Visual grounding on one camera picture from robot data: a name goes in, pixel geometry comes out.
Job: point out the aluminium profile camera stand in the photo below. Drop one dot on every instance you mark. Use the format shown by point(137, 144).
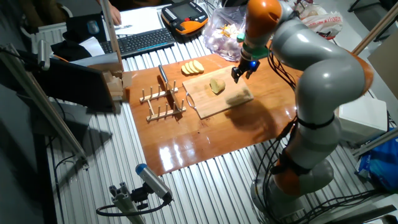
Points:
point(124, 202)

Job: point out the steel cleaver knife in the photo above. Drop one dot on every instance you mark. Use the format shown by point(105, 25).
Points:
point(163, 74)

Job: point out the grey computer mouse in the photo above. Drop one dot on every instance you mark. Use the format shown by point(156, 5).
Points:
point(93, 27)

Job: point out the brown cardboard box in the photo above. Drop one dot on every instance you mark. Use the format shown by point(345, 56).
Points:
point(116, 82)

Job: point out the black computer keyboard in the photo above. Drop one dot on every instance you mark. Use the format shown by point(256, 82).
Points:
point(140, 42)

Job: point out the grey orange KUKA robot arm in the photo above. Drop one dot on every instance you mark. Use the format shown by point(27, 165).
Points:
point(326, 77)

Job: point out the orange black teach pendant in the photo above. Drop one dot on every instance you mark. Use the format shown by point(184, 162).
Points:
point(185, 14)

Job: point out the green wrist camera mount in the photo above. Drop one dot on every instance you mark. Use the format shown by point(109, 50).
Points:
point(259, 53)

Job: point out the black flat monitor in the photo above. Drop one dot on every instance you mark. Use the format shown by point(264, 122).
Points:
point(77, 84)

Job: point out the white plastic drawer box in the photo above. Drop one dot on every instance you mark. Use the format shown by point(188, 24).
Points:
point(363, 121)

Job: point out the aluminium frame beam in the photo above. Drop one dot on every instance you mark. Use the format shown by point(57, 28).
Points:
point(376, 143)

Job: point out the wooden cutting board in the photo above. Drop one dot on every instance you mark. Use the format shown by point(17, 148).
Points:
point(211, 102)

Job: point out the clear plastic bag of scraps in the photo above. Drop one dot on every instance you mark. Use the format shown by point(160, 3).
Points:
point(220, 40)

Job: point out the tan diagonal frame beam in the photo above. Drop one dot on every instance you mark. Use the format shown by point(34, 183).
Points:
point(376, 29)

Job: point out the black round object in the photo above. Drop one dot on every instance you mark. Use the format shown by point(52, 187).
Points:
point(233, 2)

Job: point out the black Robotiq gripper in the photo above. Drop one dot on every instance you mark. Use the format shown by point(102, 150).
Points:
point(248, 64)

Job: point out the wooden peg dish rack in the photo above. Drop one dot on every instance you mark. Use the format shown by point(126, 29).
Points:
point(161, 115)

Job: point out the white red plastic bag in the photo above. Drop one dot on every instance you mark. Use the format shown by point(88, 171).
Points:
point(323, 21)

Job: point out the white paper sheet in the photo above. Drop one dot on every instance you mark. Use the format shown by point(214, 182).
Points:
point(140, 20)

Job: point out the large glossy brown wooden board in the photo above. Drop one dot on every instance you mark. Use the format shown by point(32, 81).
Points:
point(192, 143)

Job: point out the black camera clamp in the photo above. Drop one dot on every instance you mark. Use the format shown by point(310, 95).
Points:
point(140, 196)

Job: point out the grey metal frame beam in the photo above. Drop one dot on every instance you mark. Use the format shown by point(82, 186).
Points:
point(46, 105)

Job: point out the silver cylindrical camera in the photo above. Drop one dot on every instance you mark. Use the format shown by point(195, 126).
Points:
point(43, 54)

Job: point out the person's bare hand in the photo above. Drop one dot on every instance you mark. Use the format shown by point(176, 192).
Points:
point(115, 15)

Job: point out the black cloth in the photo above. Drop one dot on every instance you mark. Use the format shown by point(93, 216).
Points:
point(68, 49)

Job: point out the blue plastic bag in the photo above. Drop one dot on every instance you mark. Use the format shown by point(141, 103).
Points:
point(379, 165)

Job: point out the light wooden post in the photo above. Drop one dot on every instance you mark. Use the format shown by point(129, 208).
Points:
point(109, 31)

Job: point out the black mouse pad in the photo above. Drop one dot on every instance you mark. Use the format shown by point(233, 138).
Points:
point(77, 28)

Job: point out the silver camera with blue cap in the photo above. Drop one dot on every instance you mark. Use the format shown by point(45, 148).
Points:
point(154, 182)

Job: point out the white ribbed panel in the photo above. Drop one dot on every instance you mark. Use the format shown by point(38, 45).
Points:
point(46, 34)

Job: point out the folded white paper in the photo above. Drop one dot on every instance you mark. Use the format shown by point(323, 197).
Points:
point(93, 46)

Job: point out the half potato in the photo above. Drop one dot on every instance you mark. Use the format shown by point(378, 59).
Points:
point(217, 85)

